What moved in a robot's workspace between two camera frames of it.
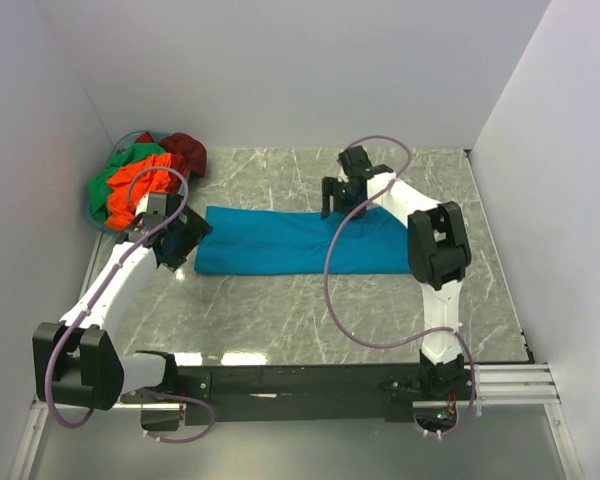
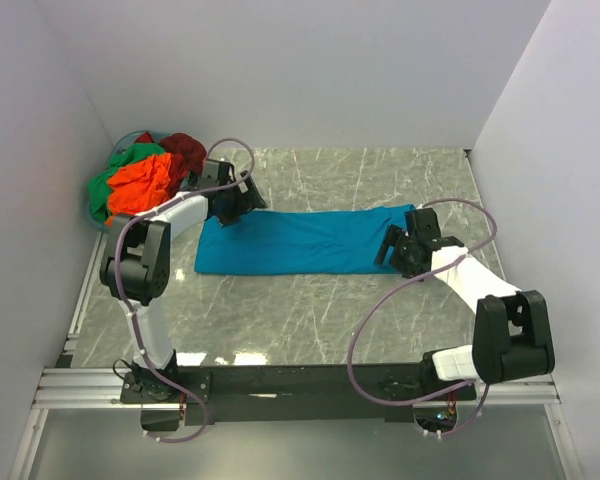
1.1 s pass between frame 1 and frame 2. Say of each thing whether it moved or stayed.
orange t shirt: stayed
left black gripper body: moved
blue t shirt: stayed
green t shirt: stayed
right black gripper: moved
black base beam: stayed
